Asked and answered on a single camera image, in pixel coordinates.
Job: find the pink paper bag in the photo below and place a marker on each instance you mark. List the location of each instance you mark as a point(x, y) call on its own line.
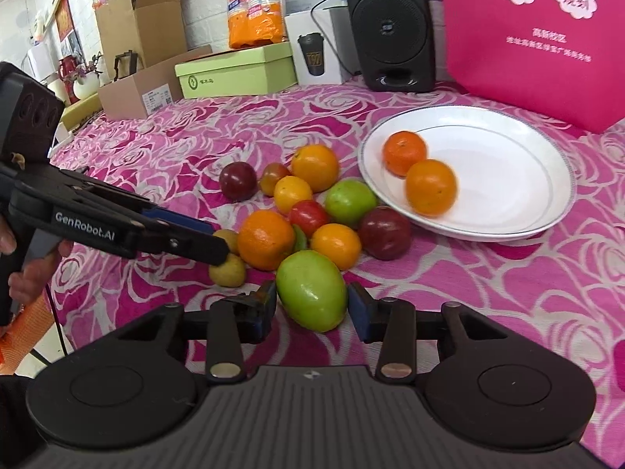
point(561, 58)

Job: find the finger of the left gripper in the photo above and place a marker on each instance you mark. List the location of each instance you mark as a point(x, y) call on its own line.
point(171, 217)
point(198, 245)

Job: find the large orange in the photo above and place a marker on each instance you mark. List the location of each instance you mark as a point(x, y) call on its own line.
point(317, 165)

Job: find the green apple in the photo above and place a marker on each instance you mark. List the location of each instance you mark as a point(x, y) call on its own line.
point(348, 201)

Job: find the black speaker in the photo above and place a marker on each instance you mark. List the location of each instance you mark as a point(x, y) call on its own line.
point(394, 44)

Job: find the pink rose tablecloth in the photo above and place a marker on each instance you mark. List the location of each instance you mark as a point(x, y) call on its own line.
point(562, 288)

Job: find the red yellow plum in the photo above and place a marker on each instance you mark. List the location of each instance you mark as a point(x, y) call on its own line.
point(272, 174)

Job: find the small front orange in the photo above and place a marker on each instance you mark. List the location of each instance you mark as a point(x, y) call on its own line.
point(339, 243)

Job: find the person's left hand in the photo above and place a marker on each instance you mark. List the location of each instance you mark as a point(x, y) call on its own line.
point(26, 286)

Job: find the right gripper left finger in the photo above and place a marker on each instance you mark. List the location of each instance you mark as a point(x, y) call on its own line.
point(228, 324)

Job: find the large green mango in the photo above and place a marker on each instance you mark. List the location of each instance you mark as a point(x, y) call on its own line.
point(312, 290)

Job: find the dark purple plum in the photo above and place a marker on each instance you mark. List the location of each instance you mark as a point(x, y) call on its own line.
point(238, 181)

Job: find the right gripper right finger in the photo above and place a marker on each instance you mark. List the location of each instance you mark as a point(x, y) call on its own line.
point(397, 325)

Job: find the white cup box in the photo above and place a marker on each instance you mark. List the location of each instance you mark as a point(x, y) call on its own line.
point(322, 46)

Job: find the red tomato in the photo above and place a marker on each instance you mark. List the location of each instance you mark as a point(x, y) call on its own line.
point(308, 215)

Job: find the round orange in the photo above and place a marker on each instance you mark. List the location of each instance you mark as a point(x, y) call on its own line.
point(431, 188)

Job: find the green shoe box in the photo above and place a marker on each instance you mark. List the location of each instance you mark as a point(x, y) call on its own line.
point(256, 71)

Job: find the reddish mandarin orange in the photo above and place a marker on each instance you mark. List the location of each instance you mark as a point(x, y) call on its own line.
point(402, 150)

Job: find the white round plate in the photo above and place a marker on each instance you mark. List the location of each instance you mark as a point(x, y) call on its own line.
point(514, 182)

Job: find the dark red plum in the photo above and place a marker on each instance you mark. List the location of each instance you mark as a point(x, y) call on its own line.
point(385, 234)

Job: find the open cardboard box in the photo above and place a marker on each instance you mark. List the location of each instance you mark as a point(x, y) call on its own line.
point(152, 29)

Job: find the orange white snack bag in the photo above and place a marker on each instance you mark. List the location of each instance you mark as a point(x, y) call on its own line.
point(254, 23)

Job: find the small yellow orange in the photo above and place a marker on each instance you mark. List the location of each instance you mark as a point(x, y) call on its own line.
point(290, 190)

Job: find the flat cardboard box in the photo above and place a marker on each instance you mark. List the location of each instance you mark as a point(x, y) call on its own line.
point(137, 96)

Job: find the brown longan fruit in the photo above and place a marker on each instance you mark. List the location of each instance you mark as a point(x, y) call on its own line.
point(229, 239)
point(231, 274)

